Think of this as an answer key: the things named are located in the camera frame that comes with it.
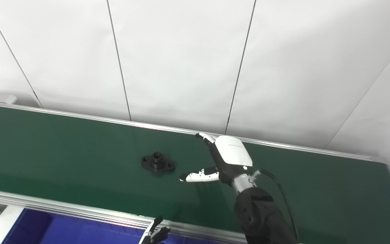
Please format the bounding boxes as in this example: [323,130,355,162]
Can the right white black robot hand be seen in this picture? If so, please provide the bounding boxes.
[179,133,253,185]

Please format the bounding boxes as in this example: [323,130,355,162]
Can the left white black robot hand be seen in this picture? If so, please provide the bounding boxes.
[140,217,171,244]

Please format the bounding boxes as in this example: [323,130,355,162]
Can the black flanged metal part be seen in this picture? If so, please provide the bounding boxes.
[141,151,177,174]

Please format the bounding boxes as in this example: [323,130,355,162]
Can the green conveyor belt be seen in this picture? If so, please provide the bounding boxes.
[0,99,390,244]

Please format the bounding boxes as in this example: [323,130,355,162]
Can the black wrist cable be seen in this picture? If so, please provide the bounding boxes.
[258,169,300,242]

